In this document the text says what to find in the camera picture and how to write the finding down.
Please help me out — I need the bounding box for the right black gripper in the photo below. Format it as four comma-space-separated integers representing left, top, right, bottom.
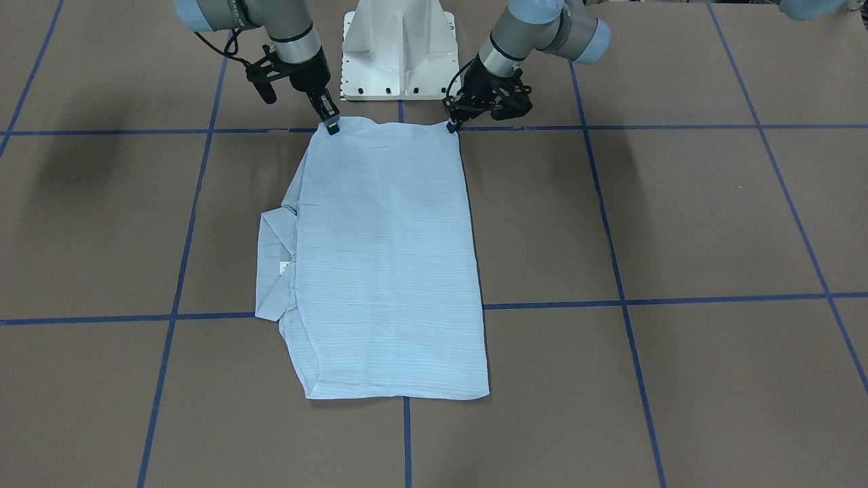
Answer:
245, 46, 339, 135

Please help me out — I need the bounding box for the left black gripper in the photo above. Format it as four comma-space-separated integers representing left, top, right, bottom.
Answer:
442, 56, 533, 134

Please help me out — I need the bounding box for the light blue button shirt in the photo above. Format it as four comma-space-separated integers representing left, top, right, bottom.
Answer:
255, 117, 490, 401

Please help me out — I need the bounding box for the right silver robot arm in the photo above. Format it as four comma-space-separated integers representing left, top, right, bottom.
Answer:
172, 1, 339, 135

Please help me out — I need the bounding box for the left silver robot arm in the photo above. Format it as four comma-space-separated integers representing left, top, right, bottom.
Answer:
442, 1, 612, 134

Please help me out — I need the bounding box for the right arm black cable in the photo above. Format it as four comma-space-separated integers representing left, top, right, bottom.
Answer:
193, 27, 272, 65

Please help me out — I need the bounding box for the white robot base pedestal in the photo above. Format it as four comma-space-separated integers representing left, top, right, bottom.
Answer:
339, 1, 459, 101

